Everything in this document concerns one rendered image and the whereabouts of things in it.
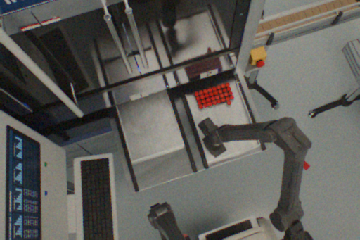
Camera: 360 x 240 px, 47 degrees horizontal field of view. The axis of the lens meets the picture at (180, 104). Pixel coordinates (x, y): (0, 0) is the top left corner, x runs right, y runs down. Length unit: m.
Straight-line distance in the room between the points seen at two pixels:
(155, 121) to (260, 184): 1.10
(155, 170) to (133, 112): 0.31
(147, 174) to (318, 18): 1.15
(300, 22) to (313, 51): 1.06
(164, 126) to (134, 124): 0.15
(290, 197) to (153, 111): 0.85
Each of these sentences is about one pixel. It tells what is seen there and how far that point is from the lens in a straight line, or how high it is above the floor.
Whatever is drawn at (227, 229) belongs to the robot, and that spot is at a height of 1.04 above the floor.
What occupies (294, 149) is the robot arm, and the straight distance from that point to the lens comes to 1.31.
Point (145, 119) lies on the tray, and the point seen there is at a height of 0.88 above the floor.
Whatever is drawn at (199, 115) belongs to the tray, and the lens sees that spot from 2.01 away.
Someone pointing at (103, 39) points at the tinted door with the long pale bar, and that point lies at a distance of 1.38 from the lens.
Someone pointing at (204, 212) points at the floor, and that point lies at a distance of 2.82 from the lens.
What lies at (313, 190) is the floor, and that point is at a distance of 2.93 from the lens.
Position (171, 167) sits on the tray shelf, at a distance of 1.96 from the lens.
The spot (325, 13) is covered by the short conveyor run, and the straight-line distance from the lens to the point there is 2.21.
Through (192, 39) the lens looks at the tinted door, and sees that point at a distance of 1.57.
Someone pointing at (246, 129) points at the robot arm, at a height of 1.40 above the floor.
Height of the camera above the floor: 2.82
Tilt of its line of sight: 73 degrees down
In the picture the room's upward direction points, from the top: 8 degrees counter-clockwise
